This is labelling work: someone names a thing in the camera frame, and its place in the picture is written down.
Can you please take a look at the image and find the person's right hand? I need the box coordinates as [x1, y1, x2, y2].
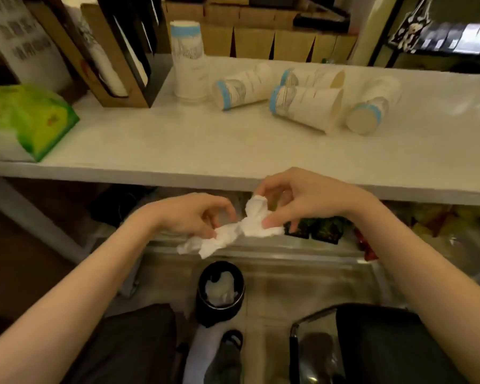
[254, 167, 370, 230]

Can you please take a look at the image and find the person's left hand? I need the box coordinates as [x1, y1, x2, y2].
[142, 192, 238, 240]

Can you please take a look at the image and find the white tissue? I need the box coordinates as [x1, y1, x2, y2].
[177, 194, 285, 260]

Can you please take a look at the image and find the person's right forearm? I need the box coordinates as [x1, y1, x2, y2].
[344, 192, 480, 384]

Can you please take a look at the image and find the person's left forearm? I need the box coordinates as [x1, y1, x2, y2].
[0, 204, 161, 384]

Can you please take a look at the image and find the dark green snack packet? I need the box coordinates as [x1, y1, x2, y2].
[311, 217, 350, 245]
[284, 218, 314, 240]

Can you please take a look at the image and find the white tissue waste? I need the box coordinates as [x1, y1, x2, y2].
[205, 271, 238, 307]

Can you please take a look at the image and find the clear plastic storage bin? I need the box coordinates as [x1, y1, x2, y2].
[142, 188, 480, 316]

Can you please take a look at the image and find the black trash bin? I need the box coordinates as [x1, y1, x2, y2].
[195, 261, 246, 329]

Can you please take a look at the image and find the red snack packet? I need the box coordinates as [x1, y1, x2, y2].
[353, 227, 380, 262]

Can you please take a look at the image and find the white blue-rimmed paper cup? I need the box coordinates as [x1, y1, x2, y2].
[280, 67, 346, 91]
[346, 75, 403, 136]
[211, 62, 275, 112]
[269, 85, 344, 135]

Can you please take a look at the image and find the black sandal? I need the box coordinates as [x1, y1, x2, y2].
[203, 329, 244, 384]

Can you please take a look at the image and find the person's left leg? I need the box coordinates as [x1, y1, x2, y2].
[61, 303, 178, 384]

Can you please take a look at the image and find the white table leg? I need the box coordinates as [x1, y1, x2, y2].
[0, 175, 89, 265]

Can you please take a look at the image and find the upright stack of paper cups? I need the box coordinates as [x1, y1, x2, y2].
[170, 20, 210, 104]

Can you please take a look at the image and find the row of brown cardboard boxes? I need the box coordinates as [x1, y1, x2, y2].
[161, 0, 359, 63]

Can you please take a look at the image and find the brown cardboard holder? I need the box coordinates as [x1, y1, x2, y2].
[24, 0, 161, 109]

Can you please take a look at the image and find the green tissue pack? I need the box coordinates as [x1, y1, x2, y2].
[0, 83, 81, 163]

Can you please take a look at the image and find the black metal shelf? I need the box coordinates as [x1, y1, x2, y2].
[367, 0, 480, 76]

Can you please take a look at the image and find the white printed sign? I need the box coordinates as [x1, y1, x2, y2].
[0, 0, 72, 91]

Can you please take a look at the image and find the metal chair frame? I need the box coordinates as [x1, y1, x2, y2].
[289, 307, 341, 384]

